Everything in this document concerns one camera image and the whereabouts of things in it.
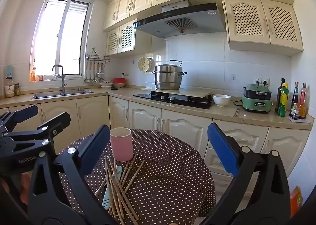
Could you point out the dark olive oil bottle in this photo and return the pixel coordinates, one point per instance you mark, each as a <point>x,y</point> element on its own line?
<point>279,91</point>

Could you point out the wide cream lattice cabinet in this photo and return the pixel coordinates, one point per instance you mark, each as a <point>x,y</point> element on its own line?
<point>261,22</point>

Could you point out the red brown sauce bottle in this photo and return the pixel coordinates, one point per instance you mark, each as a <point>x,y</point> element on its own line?
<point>303,106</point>

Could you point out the small cream lattice cabinet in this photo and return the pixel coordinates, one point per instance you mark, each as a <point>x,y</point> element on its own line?
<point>121,38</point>

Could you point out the dark soy sauce bottle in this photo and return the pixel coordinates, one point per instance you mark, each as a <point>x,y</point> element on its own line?
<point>294,99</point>

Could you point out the hanging metal skimmer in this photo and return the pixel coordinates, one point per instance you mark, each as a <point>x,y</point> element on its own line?
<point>100,74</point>

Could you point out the grey mat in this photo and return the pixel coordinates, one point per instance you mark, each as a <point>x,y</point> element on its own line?
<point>306,121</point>

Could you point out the green yellow bottle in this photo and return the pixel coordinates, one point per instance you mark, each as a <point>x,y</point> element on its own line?
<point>284,104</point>

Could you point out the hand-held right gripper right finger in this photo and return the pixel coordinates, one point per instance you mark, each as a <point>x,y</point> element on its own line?
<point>222,148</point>

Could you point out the small dark jar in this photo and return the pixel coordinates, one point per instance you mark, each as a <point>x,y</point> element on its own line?
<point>17,90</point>

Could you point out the black gas stove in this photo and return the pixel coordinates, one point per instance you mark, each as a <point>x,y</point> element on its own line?
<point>177,100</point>

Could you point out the cream perforated steamer plate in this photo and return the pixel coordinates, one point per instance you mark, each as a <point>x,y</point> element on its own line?
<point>145,65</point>

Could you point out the single wall socket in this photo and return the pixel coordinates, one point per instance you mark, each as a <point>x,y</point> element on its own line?
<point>125,74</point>

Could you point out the stack of white bowls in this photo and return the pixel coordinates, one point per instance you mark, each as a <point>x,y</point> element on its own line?
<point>106,84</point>

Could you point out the pink cup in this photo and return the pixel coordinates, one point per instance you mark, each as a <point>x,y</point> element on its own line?
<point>121,144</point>

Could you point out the kitchen window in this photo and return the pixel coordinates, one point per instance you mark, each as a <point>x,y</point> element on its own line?
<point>59,39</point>

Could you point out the double wall socket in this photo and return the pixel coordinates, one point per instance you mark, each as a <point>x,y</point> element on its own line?
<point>262,81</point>

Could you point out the steel sink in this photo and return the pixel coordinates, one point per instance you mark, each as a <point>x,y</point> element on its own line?
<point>61,94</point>

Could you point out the white bowl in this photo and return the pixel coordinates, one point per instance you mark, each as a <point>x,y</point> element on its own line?
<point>221,100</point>

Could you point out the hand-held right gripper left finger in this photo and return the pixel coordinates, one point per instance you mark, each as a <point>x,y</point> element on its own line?
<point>96,146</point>

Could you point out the steel faucet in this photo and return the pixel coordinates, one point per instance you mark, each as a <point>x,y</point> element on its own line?
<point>63,79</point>

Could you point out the red lidded container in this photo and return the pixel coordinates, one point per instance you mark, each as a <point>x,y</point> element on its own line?
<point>119,81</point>

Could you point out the orange bottle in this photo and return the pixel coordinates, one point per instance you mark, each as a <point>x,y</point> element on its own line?
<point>32,75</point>

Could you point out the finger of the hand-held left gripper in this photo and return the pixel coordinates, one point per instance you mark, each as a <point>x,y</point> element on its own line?
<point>59,121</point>
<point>24,111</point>

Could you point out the dark wooden chopstick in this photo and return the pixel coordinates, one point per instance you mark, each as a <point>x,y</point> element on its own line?
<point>236,112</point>

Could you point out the small red jar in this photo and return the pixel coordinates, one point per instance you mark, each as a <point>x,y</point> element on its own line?
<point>40,78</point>

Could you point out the steel steamer pot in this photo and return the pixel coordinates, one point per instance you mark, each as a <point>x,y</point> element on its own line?
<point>169,79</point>

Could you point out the pale blue bottle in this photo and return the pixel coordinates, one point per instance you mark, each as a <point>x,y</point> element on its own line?
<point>9,70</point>

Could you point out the wall utensil rack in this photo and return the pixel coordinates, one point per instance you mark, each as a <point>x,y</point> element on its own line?
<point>98,57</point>

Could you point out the green electric cooker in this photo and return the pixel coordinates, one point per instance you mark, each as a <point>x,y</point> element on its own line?
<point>256,101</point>

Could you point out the bunch of wooden chopsticks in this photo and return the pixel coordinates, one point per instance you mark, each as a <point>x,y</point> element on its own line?
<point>116,190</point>

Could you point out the cream lower kitchen cabinets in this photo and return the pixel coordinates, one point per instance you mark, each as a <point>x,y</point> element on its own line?
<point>93,113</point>

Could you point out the orange package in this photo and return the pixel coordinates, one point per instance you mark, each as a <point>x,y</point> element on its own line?
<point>296,201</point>

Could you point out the small dark bottle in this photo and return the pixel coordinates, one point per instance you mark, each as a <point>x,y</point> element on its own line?
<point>295,115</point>

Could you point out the clear labelled jar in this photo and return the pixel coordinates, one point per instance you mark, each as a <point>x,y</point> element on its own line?
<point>9,89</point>

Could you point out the person's left hand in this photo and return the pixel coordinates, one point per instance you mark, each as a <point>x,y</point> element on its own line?
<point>25,185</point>

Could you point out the hanging metal ladle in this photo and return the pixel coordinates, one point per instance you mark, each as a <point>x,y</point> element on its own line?
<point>86,79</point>
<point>94,81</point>

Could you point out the beige stone slab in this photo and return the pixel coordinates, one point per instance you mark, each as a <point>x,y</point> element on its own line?
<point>195,91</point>

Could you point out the small black lid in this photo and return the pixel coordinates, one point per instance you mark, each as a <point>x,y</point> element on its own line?
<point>114,88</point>

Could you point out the grey range hood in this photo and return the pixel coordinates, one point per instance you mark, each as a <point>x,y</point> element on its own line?
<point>180,21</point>

